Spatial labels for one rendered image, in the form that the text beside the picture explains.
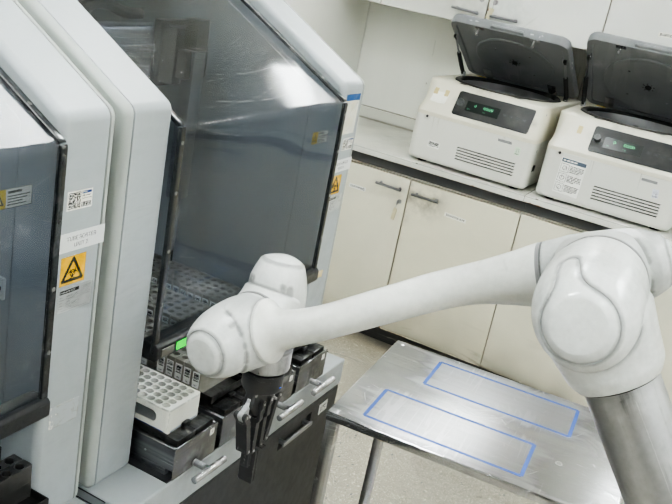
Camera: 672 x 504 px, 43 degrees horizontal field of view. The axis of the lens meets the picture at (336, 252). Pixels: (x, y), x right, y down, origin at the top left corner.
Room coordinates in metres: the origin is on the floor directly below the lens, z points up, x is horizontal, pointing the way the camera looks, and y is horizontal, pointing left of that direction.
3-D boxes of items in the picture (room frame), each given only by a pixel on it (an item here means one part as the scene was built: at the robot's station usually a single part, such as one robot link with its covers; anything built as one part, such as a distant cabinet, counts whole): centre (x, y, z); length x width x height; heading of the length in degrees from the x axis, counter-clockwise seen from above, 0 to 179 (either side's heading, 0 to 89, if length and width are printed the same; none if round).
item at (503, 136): (3.91, -0.60, 1.22); 0.62 x 0.56 x 0.64; 154
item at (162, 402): (1.50, 0.36, 0.83); 0.30 x 0.10 x 0.06; 66
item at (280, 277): (1.36, 0.09, 1.14); 0.13 x 0.11 x 0.16; 160
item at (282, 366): (1.37, 0.09, 1.03); 0.09 x 0.09 x 0.06
